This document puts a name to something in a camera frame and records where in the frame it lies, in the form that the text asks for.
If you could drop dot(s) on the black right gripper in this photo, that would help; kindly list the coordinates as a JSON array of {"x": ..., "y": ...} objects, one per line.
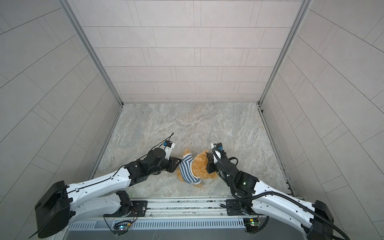
[{"x": 210, "y": 164}]

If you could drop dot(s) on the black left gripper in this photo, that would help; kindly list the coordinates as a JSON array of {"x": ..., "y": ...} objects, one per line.
[{"x": 172, "y": 161}]

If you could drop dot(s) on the brown plush teddy bear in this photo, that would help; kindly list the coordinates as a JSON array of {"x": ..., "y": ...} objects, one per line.
[{"x": 199, "y": 167}]

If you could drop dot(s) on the blue white striped knit sweater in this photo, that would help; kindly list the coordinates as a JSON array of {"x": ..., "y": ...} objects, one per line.
[{"x": 186, "y": 170}]

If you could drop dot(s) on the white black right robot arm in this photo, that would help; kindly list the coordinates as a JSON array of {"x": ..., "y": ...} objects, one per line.
[{"x": 313, "y": 220}]

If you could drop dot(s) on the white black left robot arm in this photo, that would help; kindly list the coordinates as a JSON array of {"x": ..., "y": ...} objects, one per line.
[{"x": 64, "y": 204}]

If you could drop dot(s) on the right green circuit board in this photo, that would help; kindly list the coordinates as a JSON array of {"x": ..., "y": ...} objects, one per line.
[{"x": 251, "y": 226}]

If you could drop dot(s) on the green circuit board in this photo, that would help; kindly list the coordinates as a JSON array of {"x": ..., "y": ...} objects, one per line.
[
  {"x": 251, "y": 226},
  {"x": 121, "y": 228}
]

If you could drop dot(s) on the left green circuit board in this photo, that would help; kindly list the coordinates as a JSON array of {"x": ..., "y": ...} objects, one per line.
[{"x": 121, "y": 228}]

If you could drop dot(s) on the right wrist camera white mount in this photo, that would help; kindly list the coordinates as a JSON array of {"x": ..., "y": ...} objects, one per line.
[{"x": 217, "y": 151}]

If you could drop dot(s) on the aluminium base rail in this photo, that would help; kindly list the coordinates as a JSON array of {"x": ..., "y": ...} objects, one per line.
[{"x": 200, "y": 218}]

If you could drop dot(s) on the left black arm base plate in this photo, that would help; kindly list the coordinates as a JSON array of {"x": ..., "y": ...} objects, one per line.
[{"x": 139, "y": 209}]

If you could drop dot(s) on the right aluminium corner post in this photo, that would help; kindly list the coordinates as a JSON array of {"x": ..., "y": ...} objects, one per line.
[{"x": 290, "y": 38}]

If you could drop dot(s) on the aluminium corner post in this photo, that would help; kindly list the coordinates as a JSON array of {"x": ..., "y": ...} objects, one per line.
[
  {"x": 290, "y": 38},
  {"x": 88, "y": 47}
]

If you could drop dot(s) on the left aluminium corner post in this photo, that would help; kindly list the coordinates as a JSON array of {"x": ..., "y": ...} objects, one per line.
[{"x": 88, "y": 47}]

